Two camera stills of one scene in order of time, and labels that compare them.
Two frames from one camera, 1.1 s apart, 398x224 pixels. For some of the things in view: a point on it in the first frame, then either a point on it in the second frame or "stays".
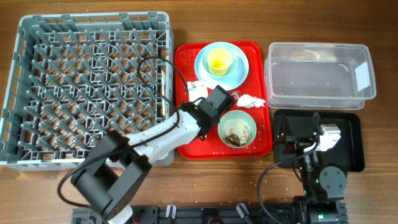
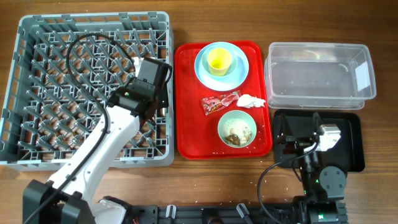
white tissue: [248, 101] stays
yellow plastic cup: [219, 60] stays
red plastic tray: [252, 96] stays
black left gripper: [217, 120] to [164, 96]
